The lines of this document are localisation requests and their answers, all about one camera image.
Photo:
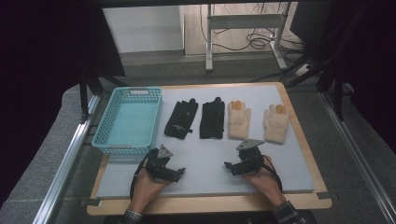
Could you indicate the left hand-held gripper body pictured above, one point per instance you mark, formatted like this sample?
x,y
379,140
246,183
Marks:
x,y
158,163

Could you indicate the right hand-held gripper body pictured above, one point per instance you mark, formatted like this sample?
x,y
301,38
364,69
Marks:
x,y
250,160

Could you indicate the cream knit glove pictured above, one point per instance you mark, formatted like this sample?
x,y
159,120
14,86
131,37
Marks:
x,y
275,127
239,124

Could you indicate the plain black glove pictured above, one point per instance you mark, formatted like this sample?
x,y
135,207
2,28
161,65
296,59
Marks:
x,y
212,121

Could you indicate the teal plastic basket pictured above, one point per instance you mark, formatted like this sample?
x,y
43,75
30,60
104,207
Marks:
x,y
130,124

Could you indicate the black glove with white print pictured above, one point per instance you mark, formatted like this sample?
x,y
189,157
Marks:
x,y
180,119

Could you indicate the person's right hand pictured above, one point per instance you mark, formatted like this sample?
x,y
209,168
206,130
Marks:
x,y
264,183

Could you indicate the person's left hand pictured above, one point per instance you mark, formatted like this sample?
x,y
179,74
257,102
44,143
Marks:
x,y
148,189

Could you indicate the white foam board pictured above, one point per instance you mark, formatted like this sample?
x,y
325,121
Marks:
x,y
205,155

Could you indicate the grey tape piece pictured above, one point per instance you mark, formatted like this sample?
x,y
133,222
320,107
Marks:
x,y
90,202
325,195

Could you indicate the black tripod legs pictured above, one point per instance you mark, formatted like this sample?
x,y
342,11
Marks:
x,y
85,93

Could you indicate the white power strip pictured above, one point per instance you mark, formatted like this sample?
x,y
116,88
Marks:
x,y
302,70

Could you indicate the black stand legs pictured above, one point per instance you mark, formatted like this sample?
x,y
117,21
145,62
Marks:
x,y
337,93

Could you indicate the white panel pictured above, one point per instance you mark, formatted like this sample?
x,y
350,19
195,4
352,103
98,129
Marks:
x,y
143,28

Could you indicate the white metal stand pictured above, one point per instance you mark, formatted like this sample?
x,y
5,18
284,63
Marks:
x,y
243,21

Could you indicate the dark curtain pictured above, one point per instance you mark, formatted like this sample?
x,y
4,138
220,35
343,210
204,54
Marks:
x,y
370,62
37,77

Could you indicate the aluminium rail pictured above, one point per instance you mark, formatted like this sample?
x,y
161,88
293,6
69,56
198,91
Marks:
x,y
361,158
62,168

